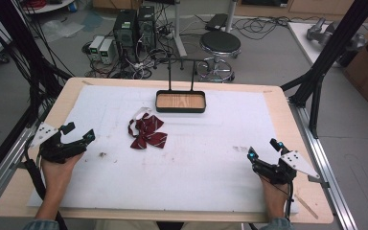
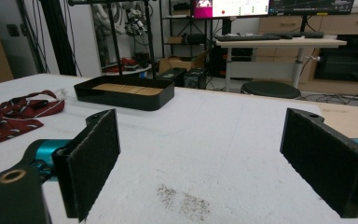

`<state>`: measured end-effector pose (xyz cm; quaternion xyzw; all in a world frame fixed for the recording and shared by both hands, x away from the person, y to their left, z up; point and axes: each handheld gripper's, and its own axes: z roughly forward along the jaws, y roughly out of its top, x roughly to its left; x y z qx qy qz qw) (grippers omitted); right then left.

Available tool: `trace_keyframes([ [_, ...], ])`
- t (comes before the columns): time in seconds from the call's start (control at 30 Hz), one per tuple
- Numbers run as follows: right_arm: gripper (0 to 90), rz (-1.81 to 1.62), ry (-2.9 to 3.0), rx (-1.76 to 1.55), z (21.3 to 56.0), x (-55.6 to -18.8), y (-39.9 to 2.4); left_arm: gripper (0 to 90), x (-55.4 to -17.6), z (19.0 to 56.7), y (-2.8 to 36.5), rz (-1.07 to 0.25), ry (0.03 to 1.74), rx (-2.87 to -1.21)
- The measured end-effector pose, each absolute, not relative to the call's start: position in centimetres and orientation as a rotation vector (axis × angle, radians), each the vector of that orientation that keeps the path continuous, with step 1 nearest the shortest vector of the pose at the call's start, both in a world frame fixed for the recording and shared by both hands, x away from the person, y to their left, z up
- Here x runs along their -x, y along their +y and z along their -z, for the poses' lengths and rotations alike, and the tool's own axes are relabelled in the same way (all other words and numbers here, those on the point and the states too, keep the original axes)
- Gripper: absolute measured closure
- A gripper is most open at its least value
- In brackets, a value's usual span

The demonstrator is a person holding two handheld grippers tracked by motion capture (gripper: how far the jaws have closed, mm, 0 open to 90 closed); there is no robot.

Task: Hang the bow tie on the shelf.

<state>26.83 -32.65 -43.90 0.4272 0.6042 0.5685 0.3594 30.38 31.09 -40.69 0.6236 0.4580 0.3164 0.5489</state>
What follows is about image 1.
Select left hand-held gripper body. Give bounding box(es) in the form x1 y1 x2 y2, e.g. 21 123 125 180
30 122 88 164

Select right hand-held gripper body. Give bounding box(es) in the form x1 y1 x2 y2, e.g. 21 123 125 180
252 150 321 186

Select red striped bow tie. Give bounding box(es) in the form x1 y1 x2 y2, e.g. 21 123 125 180
127 106 169 150

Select black hanger stand with tray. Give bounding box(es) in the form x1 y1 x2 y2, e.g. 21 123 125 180
154 57 207 114

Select person's left hand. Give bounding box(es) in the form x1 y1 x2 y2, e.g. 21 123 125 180
41 152 84 193

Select person's right hand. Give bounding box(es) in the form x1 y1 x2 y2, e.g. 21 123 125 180
260 175 289 209

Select beige tape strip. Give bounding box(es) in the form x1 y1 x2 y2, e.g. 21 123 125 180
294 194 319 220

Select blue denim sleeve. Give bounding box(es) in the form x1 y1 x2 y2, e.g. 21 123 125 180
259 218 296 230
21 218 60 230

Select white foam mat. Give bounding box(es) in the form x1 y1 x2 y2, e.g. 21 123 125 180
27 83 300 215

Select white power supply unit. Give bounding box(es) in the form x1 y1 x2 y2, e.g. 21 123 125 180
98 38 115 65
88 34 105 62

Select white floor board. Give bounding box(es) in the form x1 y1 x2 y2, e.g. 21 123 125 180
287 21 346 69

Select large black computer tower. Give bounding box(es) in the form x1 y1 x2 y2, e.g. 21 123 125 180
112 9 139 64

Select black round stool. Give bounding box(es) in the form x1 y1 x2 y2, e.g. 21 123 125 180
195 30 242 83

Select round white table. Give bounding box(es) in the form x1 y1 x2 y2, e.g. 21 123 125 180
21 0 77 15

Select small black computer tower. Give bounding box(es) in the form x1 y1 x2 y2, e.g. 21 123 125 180
136 5 157 53

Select grey metal desk leg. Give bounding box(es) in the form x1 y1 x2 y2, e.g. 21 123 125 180
172 0 189 59

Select flat black box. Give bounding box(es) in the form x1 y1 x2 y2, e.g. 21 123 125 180
204 12 230 33

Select right hand-held gripper cable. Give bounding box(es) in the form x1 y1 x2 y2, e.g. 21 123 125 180
284 181 295 222

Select hand-held gripper cable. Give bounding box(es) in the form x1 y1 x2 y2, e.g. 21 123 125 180
284 181 295 222
23 145 69 230

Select left hand-held gripper cable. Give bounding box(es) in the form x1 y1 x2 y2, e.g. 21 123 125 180
23 145 69 230

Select aluminium rail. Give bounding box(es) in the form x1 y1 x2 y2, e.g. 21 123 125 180
287 97 359 230
0 123 46 217

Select black frame post with cables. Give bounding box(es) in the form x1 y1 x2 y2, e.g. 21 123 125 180
0 0 75 193

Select black frame post with braces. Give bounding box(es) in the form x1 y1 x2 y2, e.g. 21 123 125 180
280 0 368 140

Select loose black floor cables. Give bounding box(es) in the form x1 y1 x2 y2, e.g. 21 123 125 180
195 13 325 41

